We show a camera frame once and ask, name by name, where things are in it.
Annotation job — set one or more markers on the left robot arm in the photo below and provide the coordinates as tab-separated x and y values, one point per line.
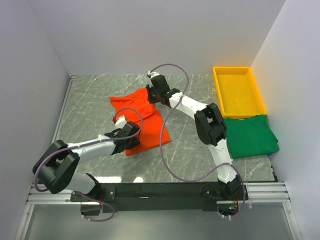
56	169

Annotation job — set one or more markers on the yellow plastic bin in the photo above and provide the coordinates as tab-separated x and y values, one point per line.
238	93

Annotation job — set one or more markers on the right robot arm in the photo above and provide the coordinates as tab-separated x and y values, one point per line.
211	131

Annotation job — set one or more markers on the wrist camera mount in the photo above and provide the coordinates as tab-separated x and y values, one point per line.
152	74
119	122

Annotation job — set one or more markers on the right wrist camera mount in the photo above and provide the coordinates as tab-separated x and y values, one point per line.
152	74

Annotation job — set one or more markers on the orange t shirt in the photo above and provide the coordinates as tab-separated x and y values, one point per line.
137	109

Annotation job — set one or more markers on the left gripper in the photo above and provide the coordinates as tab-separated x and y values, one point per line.
136	142

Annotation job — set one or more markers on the folded green t shirt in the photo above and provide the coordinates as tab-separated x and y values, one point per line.
249	137

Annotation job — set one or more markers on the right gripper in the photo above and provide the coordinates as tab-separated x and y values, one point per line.
149	90

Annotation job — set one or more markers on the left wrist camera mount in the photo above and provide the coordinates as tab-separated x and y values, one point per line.
119	122

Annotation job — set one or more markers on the black base beam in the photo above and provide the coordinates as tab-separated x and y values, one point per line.
126	197

